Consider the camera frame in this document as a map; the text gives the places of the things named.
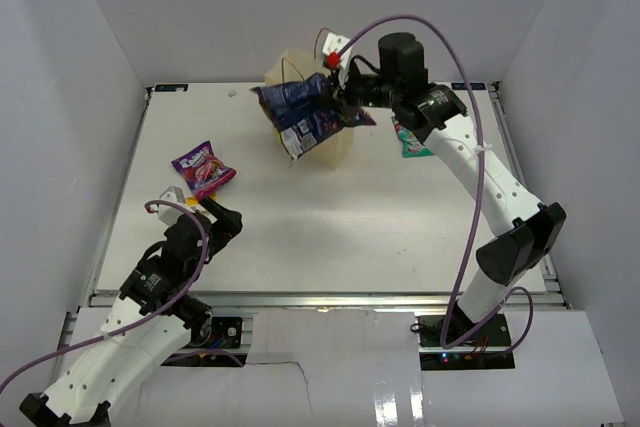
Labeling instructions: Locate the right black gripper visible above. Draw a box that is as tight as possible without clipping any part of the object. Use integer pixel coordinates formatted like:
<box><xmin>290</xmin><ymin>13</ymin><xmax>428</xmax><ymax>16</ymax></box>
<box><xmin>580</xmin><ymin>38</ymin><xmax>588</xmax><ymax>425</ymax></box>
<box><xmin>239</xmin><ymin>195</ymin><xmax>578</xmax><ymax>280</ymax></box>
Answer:
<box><xmin>314</xmin><ymin>57</ymin><xmax>403</xmax><ymax>119</ymax></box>

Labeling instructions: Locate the dark blue snack bag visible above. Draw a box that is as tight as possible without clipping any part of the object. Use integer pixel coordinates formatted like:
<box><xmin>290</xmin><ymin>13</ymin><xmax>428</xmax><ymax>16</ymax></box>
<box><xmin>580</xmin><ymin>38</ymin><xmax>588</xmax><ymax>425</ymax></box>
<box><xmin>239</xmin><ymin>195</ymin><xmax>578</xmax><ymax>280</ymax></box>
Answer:
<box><xmin>251</xmin><ymin>73</ymin><xmax>376</xmax><ymax>161</ymax></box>

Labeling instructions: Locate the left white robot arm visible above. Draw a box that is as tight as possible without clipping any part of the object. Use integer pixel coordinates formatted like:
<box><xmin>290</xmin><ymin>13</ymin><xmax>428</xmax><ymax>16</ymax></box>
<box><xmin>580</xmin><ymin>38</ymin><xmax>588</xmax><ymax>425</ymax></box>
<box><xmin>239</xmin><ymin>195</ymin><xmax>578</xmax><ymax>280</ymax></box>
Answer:
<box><xmin>19</xmin><ymin>198</ymin><xmax>243</xmax><ymax>426</ymax></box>

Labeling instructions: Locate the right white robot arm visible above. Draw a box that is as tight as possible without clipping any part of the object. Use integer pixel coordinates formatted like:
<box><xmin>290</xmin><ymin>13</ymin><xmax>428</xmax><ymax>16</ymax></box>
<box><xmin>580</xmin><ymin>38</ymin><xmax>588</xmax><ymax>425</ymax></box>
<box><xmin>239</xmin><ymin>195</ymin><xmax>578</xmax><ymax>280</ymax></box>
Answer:
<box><xmin>321</xmin><ymin>32</ymin><xmax>566</xmax><ymax>349</ymax></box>

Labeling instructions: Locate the beige paper bag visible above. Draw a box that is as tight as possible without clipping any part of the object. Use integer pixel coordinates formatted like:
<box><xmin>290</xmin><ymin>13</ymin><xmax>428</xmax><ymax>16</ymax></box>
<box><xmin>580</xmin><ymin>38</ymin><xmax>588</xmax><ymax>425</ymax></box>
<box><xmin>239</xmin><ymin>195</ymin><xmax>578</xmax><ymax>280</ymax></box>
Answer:
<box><xmin>264</xmin><ymin>27</ymin><xmax>354</xmax><ymax>170</ymax></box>

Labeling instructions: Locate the purple pink gummy bag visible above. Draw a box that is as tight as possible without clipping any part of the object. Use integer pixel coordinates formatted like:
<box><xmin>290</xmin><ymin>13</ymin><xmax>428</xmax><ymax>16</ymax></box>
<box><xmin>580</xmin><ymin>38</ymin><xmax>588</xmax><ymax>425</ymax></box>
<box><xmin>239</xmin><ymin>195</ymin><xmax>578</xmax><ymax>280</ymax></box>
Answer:
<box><xmin>171</xmin><ymin>140</ymin><xmax>237</xmax><ymax>201</ymax></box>

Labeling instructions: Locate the teal candy bag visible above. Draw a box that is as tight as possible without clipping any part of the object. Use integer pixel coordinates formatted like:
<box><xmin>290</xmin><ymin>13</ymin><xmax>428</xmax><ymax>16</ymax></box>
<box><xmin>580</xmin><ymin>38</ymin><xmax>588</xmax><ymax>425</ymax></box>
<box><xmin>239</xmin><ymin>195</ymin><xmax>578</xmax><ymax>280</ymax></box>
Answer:
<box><xmin>391</xmin><ymin>116</ymin><xmax>433</xmax><ymax>158</ymax></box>

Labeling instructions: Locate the yellow snack pack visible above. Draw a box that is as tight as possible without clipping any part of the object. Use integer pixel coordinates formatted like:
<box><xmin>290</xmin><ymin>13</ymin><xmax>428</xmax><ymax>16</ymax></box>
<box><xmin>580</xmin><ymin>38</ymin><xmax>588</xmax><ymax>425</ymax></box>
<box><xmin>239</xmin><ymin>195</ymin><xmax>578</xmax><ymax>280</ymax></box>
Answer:
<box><xmin>185</xmin><ymin>196</ymin><xmax>208</xmax><ymax>214</ymax></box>

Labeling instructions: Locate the right blue table label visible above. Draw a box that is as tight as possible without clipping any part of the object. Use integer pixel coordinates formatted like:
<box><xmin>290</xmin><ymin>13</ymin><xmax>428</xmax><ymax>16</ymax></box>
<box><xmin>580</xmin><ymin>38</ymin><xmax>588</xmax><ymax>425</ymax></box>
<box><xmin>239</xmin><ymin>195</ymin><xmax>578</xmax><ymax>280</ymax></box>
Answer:
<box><xmin>450</xmin><ymin>82</ymin><xmax>487</xmax><ymax>91</ymax></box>

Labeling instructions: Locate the blue table label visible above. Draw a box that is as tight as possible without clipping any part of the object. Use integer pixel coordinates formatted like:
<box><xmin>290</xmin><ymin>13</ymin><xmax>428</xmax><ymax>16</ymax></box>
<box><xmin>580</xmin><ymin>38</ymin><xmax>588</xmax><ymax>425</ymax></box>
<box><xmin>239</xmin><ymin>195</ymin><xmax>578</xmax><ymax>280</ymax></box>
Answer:
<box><xmin>154</xmin><ymin>84</ymin><xmax>189</xmax><ymax>93</ymax></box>
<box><xmin>450</xmin><ymin>82</ymin><xmax>487</xmax><ymax>91</ymax></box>

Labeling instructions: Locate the left blue table label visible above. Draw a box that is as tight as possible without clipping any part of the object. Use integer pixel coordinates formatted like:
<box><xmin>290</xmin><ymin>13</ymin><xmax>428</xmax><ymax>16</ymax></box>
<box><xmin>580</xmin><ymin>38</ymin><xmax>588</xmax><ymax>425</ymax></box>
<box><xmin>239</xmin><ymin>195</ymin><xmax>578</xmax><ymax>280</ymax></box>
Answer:
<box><xmin>154</xmin><ymin>84</ymin><xmax>189</xmax><ymax>93</ymax></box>

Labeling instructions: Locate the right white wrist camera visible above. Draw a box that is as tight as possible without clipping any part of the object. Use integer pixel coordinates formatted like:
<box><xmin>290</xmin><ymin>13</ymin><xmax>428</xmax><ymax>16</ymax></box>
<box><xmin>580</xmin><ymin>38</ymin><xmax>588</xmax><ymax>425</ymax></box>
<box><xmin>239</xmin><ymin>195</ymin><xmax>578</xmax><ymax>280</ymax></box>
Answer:
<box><xmin>321</xmin><ymin>32</ymin><xmax>351</xmax><ymax>86</ymax></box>

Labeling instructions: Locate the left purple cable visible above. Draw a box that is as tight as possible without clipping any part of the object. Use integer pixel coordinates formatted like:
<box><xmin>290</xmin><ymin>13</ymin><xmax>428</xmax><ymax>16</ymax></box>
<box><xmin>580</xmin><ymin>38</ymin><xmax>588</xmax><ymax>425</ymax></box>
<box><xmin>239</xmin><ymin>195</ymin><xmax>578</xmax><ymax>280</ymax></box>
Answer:
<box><xmin>0</xmin><ymin>200</ymin><xmax>246</xmax><ymax>393</ymax></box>

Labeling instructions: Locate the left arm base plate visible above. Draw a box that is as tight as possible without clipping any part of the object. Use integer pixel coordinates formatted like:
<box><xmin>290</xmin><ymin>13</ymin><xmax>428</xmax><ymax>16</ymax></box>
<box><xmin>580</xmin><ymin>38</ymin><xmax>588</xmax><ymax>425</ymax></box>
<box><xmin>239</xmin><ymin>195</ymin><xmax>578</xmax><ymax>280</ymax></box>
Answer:
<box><xmin>198</xmin><ymin>317</ymin><xmax>243</xmax><ymax>349</ymax></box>

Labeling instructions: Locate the aluminium frame rail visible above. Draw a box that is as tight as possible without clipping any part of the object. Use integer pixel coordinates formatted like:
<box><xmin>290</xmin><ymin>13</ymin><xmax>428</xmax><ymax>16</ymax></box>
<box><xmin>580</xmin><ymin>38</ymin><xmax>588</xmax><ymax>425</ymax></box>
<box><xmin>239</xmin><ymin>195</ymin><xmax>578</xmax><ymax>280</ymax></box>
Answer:
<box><xmin>89</xmin><ymin>292</ymin><xmax>565</xmax><ymax>309</ymax></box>

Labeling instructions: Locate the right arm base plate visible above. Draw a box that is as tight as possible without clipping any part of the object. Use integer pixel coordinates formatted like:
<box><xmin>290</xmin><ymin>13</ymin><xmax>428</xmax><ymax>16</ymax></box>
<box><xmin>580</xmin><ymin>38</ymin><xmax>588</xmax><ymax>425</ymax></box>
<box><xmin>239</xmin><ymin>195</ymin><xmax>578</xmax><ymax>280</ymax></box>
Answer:
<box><xmin>410</xmin><ymin>314</ymin><xmax>512</xmax><ymax>347</ymax></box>

